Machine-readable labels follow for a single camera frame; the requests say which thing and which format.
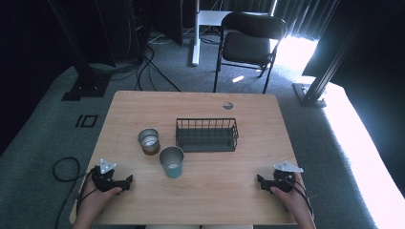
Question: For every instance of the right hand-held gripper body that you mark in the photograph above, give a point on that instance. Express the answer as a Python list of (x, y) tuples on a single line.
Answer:
[(283, 179)]

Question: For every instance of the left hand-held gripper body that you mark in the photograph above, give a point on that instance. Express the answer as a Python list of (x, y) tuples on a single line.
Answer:
[(106, 183)]

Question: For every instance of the person's left hand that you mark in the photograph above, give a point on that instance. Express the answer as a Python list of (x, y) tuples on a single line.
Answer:
[(90, 202)]

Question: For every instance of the person's right hand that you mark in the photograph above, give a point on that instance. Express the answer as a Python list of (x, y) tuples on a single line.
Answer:
[(296, 202)]

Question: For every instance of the steel cup with brown base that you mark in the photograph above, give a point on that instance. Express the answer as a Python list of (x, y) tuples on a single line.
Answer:
[(151, 151)]

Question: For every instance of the steel cup with teal base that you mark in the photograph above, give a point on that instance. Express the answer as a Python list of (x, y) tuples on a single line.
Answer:
[(173, 171)]

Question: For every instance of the black metal stand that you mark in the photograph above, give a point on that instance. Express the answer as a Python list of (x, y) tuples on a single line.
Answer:
[(313, 93), (84, 81)]

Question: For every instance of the black folding chair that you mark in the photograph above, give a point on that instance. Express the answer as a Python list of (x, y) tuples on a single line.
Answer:
[(246, 47)]

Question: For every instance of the dark equipment rack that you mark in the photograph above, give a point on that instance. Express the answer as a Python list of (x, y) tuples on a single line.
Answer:
[(153, 22)]

